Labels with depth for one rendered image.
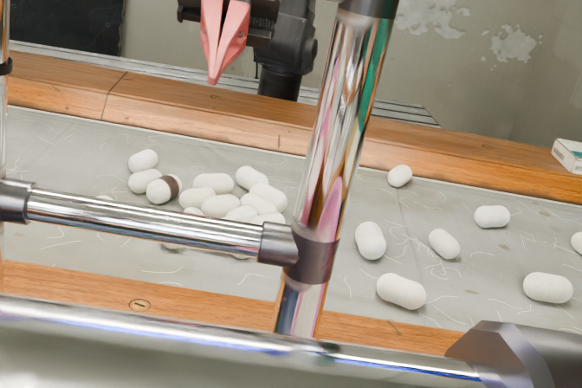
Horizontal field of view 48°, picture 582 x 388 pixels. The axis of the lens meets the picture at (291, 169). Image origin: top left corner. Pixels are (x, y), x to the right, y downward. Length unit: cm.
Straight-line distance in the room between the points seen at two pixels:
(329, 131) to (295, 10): 68
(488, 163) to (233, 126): 28
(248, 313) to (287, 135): 34
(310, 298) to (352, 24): 12
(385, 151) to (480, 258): 18
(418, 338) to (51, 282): 21
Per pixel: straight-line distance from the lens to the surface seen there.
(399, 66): 272
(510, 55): 286
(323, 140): 27
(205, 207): 51
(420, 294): 46
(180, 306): 38
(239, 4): 65
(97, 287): 39
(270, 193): 54
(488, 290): 53
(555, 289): 53
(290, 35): 94
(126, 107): 70
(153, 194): 53
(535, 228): 67
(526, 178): 75
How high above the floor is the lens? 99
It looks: 22 degrees down
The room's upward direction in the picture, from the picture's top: 12 degrees clockwise
